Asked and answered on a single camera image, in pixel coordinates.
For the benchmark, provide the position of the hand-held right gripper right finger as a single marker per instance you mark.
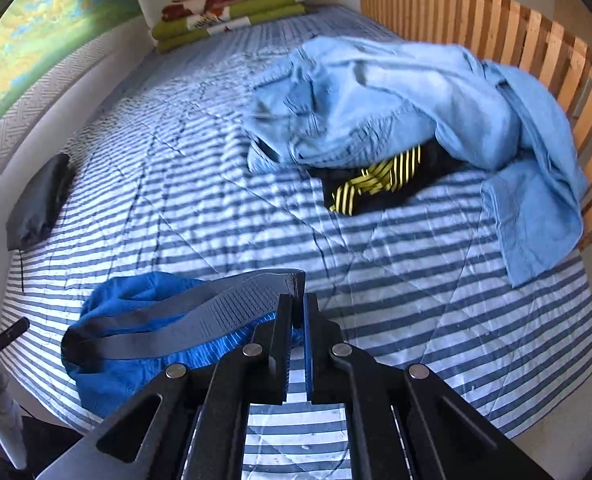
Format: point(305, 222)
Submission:
point(310, 360)

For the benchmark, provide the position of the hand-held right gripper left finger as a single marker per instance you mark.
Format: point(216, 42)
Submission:
point(279, 360)

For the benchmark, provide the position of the blue shorts with grey waistband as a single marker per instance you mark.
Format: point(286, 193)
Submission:
point(125, 360)

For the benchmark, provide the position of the black yellow striped garment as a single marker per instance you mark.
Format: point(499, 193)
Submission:
point(376, 180)

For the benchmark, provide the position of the blue white striped bed quilt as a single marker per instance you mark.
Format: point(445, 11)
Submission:
point(185, 185)

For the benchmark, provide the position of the light blue denim shirt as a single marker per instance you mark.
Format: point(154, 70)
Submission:
point(401, 110)

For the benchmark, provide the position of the black pouch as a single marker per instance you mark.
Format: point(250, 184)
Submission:
point(38, 200)

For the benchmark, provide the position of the folded green red blanket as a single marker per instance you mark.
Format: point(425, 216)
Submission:
point(225, 7)

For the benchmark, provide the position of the wooden slatted headboard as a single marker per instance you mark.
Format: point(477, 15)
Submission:
point(526, 60)

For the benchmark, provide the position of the green yellow wall poster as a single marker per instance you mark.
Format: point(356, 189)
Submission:
point(40, 35)

